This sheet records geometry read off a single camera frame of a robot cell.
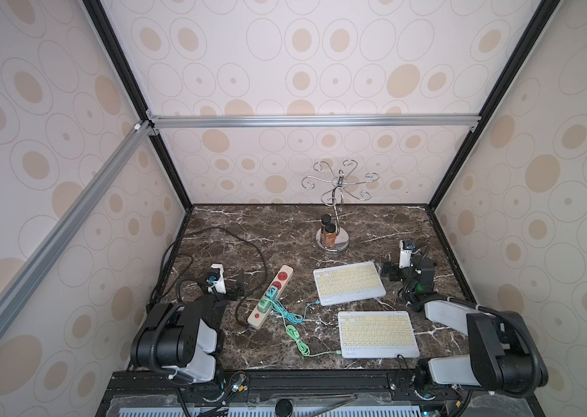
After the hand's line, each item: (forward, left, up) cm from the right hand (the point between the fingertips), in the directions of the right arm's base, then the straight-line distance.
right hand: (408, 258), depth 92 cm
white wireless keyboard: (-24, +13, -9) cm, 29 cm away
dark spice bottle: (+14, +29, +4) cm, 33 cm away
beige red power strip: (-7, +45, -6) cm, 46 cm away
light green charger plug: (-20, +49, 0) cm, 52 cm away
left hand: (-9, +59, +5) cm, 60 cm away
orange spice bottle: (+8, +27, +2) cm, 29 cm away
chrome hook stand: (+15, +27, +14) cm, 34 cm away
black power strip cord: (+17, +79, -7) cm, 81 cm away
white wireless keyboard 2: (-7, +20, -8) cm, 23 cm away
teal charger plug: (-15, +47, 0) cm, 49 cm away
